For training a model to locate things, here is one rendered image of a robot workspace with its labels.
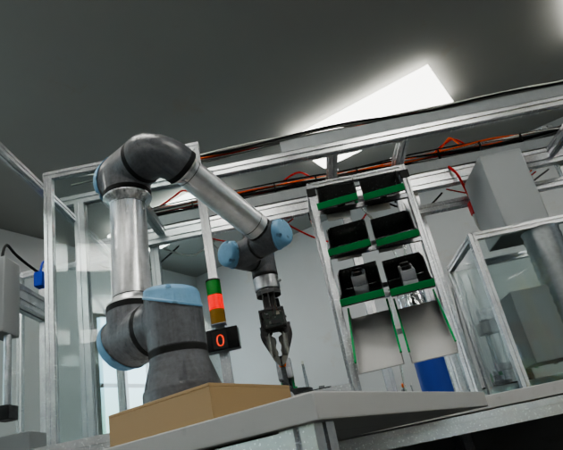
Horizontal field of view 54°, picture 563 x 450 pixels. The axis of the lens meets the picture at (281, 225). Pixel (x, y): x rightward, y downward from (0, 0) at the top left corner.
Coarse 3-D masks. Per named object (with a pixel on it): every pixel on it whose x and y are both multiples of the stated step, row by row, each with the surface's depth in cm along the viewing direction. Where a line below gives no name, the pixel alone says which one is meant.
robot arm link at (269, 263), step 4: (268, 256) 160; (272, 256) 161; (264, 260) 158; (268, 260) 159; (272, 260) 160; (260, 264) 157; (264, 264) 158; (268, 264) 159; (272, 264) 160; (260, 268) 158; (264, 268) 158; (268, 268) 158; (272, 268) 159; (276, 268) 161; (252, 272) 160; (256, 272) 158; (260, 272) 158; (264, 272) 157; (268, 272) 158; (272, 272) 158; (276, 272) 160; (252, 276) 160; (256, 276) 158
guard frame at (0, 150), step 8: (0, 144) 189; (0, 152) 189; (8, 152) 193; (8, 160) 194; (16, 160) 198; (16, 168) 200; (24, 168) 204; (24, 176) 206; (32, 176) 209; (32, 184) 212; (40, 184) 215; (40, 192) 218; (24, 272) 290; (32, 272) 290
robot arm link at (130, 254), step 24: (120, 168) 129; (96, 192) 136; (120, 192) 129; (144, 192) 131; (120, 216) 127; (144, 216) 130; (120, 240) 124; (144, 240) 127; (120, 264) 122; (144, 264) 123; (120, 288) 119; (144, 288) 120; (120, 312) 115; (120, 336) 112; (120, 360) 114; (144, 360) 113
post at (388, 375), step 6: (348, 222) 295; (354, 258) 286; (360, 258) 285; (354, 264) 288; (366, 306) 275; (372, 306) 275; (366, 312) 278; (372, 312) 274; (384, 372) 262; (390, 372) 262; (384, 378) 261; (390, 378) 261; (390, 384) 260; (390, 390) 258; (396, 390) 258
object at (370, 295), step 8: (360, 264) 187; (368, 264) 186; (376, 264) 175; (344, 272) 188; (368, 272) 186; (376, 272) 186; (344, 280) 188; (368, 280) 187; (376, 280) 186; (344, 288) 186; (352, 288) 186; (376, 288) 173; (344, 296) 175; (352, 296) 160; (360, 296) 160; (368, 296) 159; (376, 296) 159; (344, 304) 160
